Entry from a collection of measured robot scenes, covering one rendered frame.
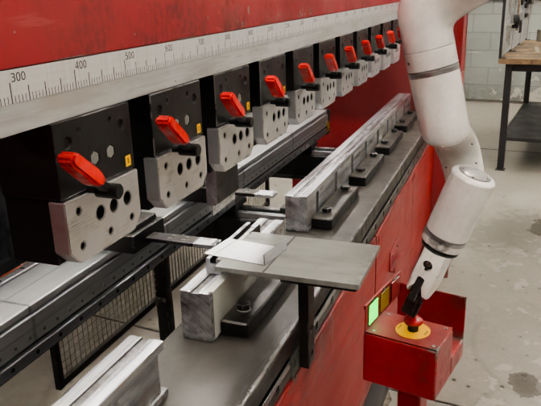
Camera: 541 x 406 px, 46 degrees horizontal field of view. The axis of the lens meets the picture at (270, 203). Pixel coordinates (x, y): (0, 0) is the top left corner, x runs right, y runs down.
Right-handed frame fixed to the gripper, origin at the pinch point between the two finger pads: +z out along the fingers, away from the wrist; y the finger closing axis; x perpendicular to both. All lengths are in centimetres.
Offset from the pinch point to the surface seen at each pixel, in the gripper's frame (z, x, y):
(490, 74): 101, 134, 732
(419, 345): 4.2, -5.2, -5.0
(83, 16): -51, 37, -64
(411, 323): 2.7, -1.7, -1.8
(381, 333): 7.1, 2.7, -4.2
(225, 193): -16.3, 35.6, -24.9
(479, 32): 58, 168, 730
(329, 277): -13.5, 10.6, -27.0
